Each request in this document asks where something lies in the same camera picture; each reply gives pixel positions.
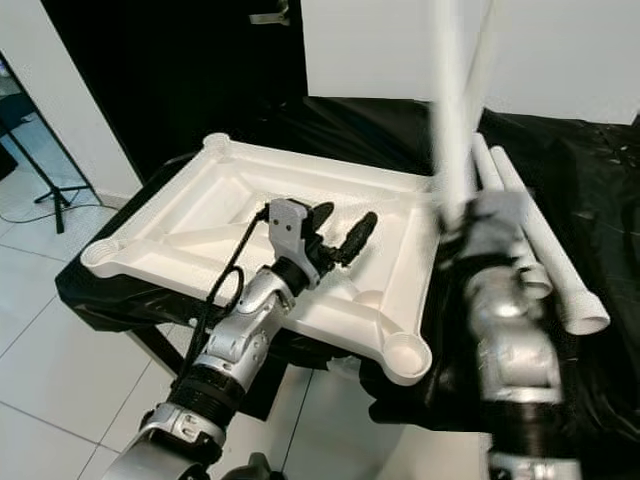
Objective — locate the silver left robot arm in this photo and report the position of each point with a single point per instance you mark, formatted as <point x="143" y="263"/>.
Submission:
<point x="240" y="340"/>

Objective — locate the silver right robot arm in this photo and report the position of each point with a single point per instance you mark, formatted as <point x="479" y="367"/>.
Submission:
<point x="510" y="340"/>

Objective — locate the black shiny table cover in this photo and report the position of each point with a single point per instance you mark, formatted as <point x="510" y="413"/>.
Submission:
<point x="360" y="130"/>

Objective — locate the black work table leg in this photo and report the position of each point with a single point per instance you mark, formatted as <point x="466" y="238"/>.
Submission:
<point x="160" y="352"/>

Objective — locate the black tripod stand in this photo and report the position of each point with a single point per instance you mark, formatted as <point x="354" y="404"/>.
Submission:
<point x="58" y="195"/>

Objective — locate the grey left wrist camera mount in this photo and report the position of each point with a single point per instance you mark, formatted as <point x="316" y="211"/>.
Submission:
<point x="292" y="228"/>

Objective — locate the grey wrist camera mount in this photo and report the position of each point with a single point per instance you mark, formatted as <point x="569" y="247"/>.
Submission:
<point x="500" y="222"/>
<point x="292" y="228"/>

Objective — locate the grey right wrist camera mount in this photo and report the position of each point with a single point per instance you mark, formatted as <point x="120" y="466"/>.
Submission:
<point x="500" y="222"/>

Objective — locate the white work table frame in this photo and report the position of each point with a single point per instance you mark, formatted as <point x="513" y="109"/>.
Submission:
<point x="345" y="365"/>

